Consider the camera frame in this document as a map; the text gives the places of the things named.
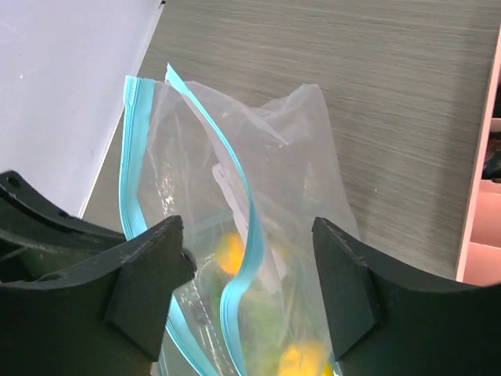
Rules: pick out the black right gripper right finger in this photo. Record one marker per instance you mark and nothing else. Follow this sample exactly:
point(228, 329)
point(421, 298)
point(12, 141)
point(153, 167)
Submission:
point(386, 317)

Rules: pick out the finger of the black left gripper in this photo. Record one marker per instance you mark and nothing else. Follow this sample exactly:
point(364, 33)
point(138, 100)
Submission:
point(39, 238)

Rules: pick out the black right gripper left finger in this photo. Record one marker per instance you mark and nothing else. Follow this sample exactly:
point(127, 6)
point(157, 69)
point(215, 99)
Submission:
point(104, 315)

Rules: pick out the yellow green mango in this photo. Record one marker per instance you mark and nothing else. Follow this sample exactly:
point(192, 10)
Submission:
point(229, 253)

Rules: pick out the clear zip top bag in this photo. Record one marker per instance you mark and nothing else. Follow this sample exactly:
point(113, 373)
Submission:
point(264, 172)

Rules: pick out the yellow pear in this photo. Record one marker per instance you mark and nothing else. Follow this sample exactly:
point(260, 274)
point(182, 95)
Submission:
point(304, 358)

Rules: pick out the green grape bunch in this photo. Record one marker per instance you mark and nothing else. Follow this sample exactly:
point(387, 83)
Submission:
point(263, 323)

